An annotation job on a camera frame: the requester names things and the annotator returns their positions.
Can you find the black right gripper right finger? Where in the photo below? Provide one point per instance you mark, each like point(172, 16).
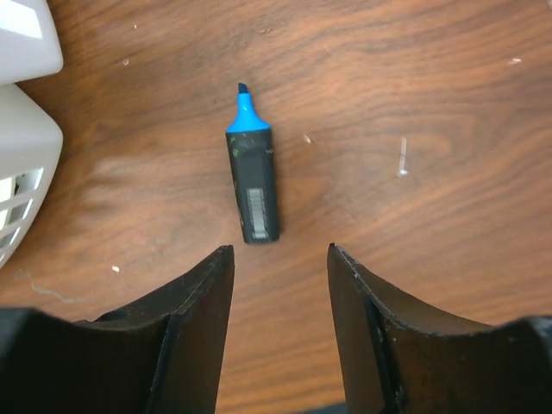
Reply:
point(399, 354)

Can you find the black blue highlighter marker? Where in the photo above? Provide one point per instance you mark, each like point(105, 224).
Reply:
point(249, 142)

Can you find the white plastic dish basket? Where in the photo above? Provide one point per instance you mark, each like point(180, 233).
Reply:
point(31, 140)

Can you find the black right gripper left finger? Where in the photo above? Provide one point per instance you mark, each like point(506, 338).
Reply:
point(161, 353)

